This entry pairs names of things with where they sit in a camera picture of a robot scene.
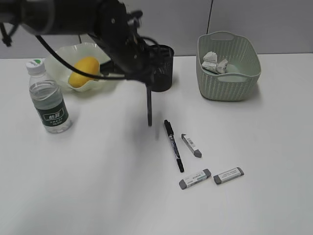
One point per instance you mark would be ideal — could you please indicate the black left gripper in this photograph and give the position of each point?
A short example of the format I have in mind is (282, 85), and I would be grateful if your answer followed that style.
(115, 31)

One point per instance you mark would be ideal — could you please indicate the clear water bottle green label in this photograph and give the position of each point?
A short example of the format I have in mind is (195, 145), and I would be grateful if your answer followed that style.
(47, 98)

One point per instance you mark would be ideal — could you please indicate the black mesh pen holder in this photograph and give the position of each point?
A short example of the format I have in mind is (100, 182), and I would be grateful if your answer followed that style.
(163, 75)

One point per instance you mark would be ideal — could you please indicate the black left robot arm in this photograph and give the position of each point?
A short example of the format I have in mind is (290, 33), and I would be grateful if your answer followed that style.
(54, 17)

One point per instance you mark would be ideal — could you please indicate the pale green woven plastic basket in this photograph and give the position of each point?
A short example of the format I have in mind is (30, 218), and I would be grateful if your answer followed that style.
(242, 71)

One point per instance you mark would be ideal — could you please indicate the black marker pen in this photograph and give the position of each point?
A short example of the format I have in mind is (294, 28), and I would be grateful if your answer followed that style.
(149, 104)
(170, 134)

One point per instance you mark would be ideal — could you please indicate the white waste paper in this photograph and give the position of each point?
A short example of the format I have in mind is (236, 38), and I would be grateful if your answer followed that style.
(211, 63)

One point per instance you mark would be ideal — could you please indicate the yellow mango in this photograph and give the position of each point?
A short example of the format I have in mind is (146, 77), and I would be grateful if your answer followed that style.
(88, 65)

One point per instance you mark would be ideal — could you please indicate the white grey eraser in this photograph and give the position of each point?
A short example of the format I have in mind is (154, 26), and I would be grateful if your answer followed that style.
(194, 179)
(228, 175)
(191, 146)

